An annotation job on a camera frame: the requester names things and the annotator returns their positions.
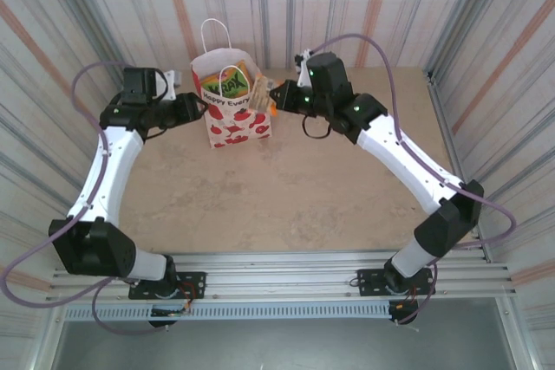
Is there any orange Krax snack packet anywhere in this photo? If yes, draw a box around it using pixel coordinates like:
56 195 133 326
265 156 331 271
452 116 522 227
216 61 255 99

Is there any white paper bag red print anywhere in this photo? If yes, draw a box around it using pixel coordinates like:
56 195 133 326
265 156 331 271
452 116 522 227
189 18 275 151

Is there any aluminium side profile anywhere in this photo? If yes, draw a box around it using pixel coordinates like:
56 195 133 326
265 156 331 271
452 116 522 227
425 68 493 263

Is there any black connector module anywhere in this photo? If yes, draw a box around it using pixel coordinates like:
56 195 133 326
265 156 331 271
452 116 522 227
388 299 421 326

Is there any grey metal panel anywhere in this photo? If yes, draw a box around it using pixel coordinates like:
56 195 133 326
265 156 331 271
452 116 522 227
54 298 528 370

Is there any black cable loop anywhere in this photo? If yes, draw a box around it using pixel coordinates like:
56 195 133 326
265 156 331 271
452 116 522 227
302 114 334 140

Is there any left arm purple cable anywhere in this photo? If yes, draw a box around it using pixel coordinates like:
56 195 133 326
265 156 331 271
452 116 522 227
0 61 168 336

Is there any aluminium mounting rail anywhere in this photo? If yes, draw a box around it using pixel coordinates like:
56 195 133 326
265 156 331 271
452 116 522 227
45 250 519 302

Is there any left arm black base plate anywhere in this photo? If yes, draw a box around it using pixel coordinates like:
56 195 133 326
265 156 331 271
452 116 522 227
128 270 207 302

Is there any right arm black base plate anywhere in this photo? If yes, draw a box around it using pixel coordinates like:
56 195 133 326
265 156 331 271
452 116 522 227
356 266 436 298

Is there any small circuit board with wires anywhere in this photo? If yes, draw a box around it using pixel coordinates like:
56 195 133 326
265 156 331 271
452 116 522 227
150 305 193 318

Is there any grey slotted cable duct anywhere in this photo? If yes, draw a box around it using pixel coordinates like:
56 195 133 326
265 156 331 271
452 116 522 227
62 302 394 322

